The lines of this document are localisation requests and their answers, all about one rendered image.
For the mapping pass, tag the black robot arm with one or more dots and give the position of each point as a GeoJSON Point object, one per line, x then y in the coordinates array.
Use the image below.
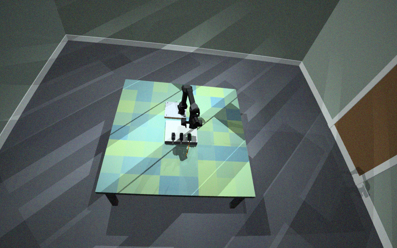
{"type": "Point", "coordinates": [188, 91]}

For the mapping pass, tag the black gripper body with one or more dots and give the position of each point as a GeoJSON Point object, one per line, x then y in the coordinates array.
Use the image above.
{"type": "Point", "coordinates": [184, 122]}

